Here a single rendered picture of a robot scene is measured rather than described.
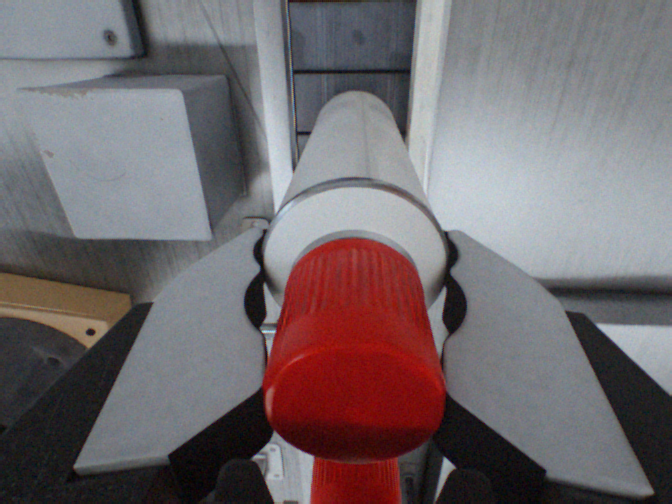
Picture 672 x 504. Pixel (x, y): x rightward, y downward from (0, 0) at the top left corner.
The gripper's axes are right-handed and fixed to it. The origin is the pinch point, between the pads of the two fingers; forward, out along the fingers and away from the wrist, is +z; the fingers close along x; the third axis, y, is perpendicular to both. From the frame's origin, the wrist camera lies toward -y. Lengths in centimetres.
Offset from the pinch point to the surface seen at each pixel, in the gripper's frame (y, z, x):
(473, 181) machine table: 5.4, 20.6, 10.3
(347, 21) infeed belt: -6.4, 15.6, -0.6
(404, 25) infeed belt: -6.2, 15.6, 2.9
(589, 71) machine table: -3.1, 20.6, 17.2
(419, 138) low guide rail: -0.3, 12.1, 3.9
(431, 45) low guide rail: -5.2, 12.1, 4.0
